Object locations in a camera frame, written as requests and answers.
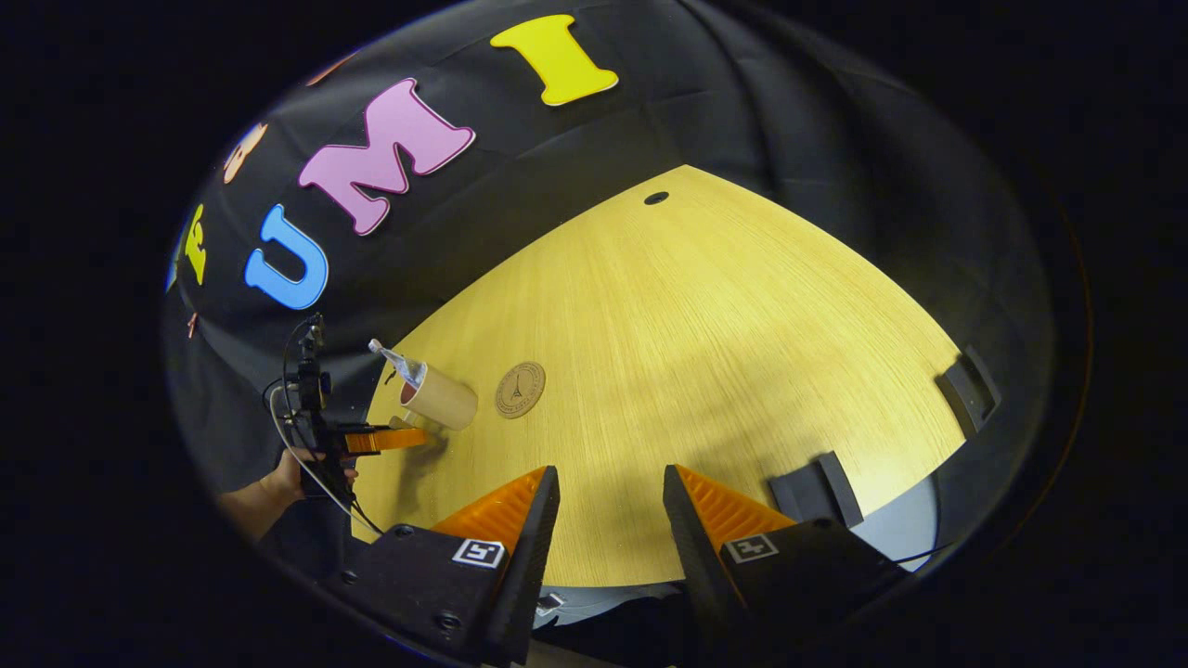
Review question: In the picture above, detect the wooden desktop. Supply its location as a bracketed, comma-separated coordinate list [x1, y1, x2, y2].
[353, 165, 967, 588]

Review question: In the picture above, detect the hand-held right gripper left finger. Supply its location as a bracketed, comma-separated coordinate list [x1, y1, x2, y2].
[339, 466, 562, 667]

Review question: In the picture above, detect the white toothpaste tube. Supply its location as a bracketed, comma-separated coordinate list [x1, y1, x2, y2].
[368, 338, 429, 390]

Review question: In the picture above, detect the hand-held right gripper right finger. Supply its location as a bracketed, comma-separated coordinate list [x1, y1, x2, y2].
[663, 464, 912, 652]

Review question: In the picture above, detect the black backdrop cloth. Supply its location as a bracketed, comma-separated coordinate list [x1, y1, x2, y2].
[165, 0, 1059, 558]

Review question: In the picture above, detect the round brown coaster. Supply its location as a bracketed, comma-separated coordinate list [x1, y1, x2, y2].
[494, 360, 548, 420]

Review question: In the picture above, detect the black desk clamp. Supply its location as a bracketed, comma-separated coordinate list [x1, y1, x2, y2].
[936, 344, 1002, 438]
[768, 451, 865, 531]

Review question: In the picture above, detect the beige cup with handle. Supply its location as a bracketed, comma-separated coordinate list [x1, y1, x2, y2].
[390, 359, 480, 433]

